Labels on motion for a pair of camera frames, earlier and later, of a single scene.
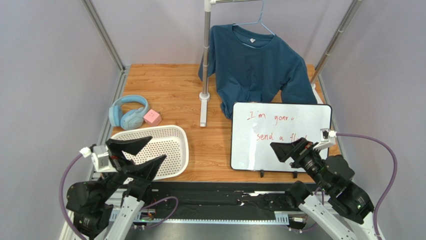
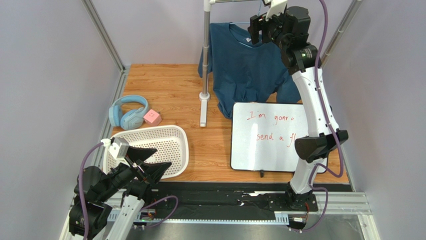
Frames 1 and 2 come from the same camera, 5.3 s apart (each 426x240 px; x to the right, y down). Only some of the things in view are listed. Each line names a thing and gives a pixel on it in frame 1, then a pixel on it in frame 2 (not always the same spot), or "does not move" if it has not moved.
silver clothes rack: (205, 96) does not move
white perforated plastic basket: (172, 141) does not move
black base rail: (203, 201) does not move
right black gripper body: (300, 154) to (265, 27)
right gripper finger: (286, 151) to (253, 28)
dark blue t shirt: (252, 67) does not move
